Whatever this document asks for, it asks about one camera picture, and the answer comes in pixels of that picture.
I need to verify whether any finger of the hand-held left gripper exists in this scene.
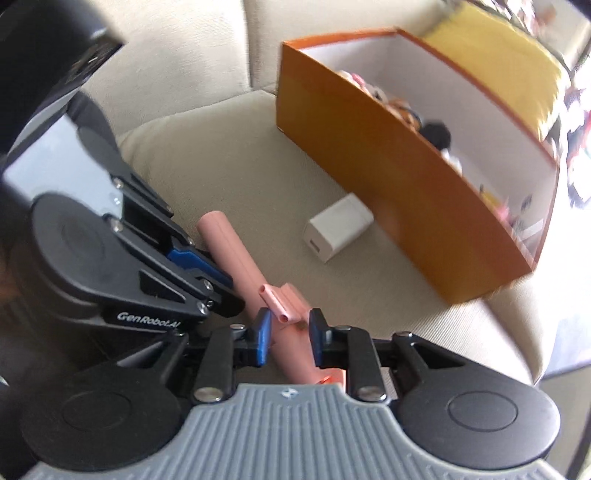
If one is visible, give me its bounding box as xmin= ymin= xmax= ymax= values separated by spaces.
xmin=108 ymin=171 xmax=234 ymax=282
xmin=139 ymin=270 xmax=245 ymax=317

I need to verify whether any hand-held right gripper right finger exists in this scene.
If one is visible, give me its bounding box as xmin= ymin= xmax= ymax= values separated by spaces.
xmin=308 ymin=308 xmax=462 ymax=403

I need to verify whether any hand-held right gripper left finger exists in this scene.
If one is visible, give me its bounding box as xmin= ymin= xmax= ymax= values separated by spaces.
xmin=117 ymin=308 xmax=272 ymax=404

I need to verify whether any pink leg-shaped toy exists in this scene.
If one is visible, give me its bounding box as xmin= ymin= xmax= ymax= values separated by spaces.
xmin=196 ymin=210 xmax=347 ymax=385

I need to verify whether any orange cardboard box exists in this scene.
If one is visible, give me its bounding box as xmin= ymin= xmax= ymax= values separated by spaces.
xmin=276 ymin=28 xmax=560 ymax=304

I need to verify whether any black and white plush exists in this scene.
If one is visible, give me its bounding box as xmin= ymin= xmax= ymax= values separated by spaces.
xmin=418 ymin=120 xmax=462 ymax=176

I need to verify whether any orange fox plush blue hat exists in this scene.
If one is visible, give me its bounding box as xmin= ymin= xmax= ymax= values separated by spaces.
xmin=383 ymin=95 xmax=423 ymax=132

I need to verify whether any white crocheted bunny plush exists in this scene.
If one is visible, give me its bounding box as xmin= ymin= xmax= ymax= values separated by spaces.
xmin=337 ymin=69 xmax=384 ymax=100

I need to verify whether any beige fabric sofa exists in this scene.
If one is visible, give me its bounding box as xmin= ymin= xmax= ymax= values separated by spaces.
xmin=83 ymin=0 xmax=555 ymax=384

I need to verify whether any white charger adapter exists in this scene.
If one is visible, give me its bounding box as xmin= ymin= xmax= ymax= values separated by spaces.
xmin=303 ymin=193 xmax=375 ymax=265

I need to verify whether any yellow pillow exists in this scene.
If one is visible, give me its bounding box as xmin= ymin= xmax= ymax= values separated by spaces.
xmin=422 ymin=2 xmax=571 ymax=144

